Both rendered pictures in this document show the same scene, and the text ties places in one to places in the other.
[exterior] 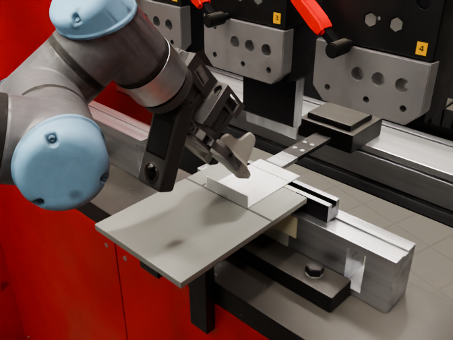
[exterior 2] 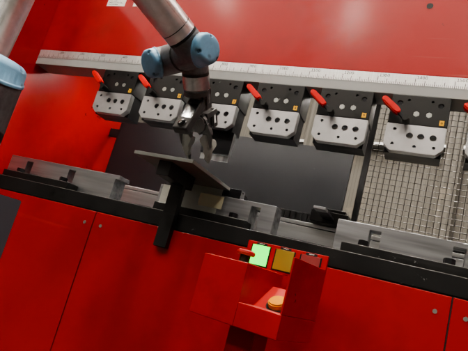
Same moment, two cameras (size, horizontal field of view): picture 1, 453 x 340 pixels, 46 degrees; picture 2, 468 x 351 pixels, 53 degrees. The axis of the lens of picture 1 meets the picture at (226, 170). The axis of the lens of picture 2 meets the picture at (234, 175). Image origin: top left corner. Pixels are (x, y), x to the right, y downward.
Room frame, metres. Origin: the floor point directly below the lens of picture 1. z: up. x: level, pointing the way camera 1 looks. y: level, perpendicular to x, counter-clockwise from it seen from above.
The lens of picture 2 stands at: (-0.63, 0.32, 0.74)
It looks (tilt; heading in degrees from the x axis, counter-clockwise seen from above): 12 degrees up; 341
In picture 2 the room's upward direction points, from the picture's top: 15 degrees clockwise
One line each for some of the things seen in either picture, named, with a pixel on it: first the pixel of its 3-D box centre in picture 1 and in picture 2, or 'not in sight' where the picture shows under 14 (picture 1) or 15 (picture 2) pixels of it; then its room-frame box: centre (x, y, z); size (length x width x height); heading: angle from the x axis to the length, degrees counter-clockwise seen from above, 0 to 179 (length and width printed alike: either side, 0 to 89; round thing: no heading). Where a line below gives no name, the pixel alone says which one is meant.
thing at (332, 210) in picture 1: (281, 187); (212, 190); (0.74, -0.09, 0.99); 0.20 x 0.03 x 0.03; 47
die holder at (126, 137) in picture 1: (84, 122); (64, 179); (1.13, 0.33, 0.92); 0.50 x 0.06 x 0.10; 47
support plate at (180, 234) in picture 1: (205, 213); (184, 171); (0.65, 0.03, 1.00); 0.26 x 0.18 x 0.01; 137
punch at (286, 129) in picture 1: (272, 101); (217, 146); (0.76, -0.07, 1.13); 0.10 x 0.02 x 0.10; 47
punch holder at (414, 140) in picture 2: not in sight; (416, 129); (0.36, -0.49, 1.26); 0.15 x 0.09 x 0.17; 47
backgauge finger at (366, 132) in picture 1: (317, 135); not in sight; (0.88, -0.17, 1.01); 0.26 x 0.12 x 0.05; 137
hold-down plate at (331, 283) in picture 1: (262, 253); (200, 216); (0.69, -0.06, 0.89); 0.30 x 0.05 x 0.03; 47
